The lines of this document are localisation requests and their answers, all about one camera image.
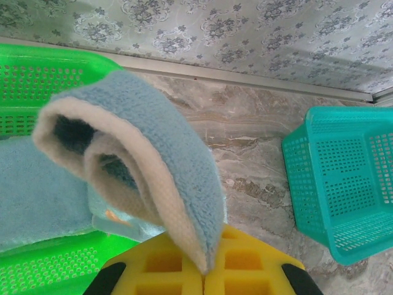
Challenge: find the striped polka dot towel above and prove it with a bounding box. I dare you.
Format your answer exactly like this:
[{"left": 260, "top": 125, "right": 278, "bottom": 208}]
[{"left": 31, "top": 71, "right": 228, "bottom": 275}]

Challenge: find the aluminium frame post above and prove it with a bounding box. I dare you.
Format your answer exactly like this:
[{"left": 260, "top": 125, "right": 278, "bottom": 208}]
[{"left": 370, "top": 92, "right": 393, "bottom": 108}]

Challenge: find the teal plastic basket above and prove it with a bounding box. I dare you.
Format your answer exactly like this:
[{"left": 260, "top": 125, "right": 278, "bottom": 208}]
[{"left": 281, "top": 105, "right": 393, "bottom": 267}]

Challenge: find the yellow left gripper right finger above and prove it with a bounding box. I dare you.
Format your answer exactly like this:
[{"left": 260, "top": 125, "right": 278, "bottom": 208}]
[{"left": 204, "top": 223, "right": 325, "bottom": 295}]

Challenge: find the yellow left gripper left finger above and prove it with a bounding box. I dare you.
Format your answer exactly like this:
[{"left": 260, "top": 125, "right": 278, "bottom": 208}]
[{"left": 82, "top": 232, "right": 206, "bottom": 295}]

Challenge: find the light blue red bow towel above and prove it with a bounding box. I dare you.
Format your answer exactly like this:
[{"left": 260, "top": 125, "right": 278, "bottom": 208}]
[{"left": 0, "top": 135, "right": 142, "bottom": 254}]

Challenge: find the aluminium table edge bar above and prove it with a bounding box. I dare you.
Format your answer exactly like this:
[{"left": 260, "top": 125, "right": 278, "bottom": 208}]
[{"left": 0, "top": 36, "right": 393, "bottom": 108}]

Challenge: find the green plastic basket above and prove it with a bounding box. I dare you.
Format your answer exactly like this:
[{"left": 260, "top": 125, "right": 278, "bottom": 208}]
[{"left": 0, "top": 42, "right": 149, "bottom": 295}]

